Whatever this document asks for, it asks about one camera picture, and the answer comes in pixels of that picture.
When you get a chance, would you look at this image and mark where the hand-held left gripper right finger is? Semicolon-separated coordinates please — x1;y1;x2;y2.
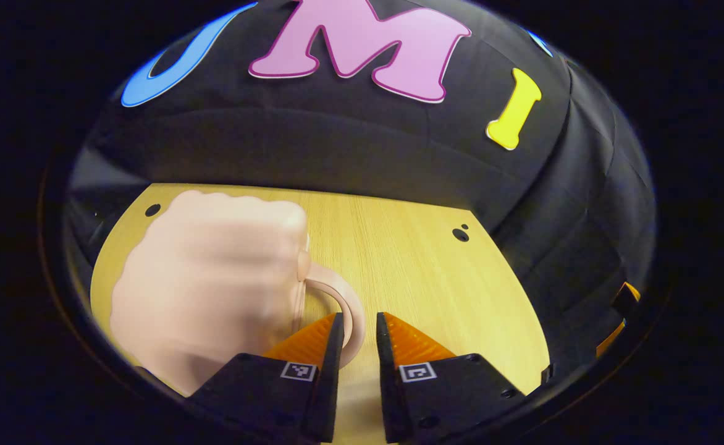
376;312;526;443

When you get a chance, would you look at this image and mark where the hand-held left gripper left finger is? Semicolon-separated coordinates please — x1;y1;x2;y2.
186;312;345;443

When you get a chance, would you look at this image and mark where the pink suitcase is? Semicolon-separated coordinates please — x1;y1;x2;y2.
110;190;368;397

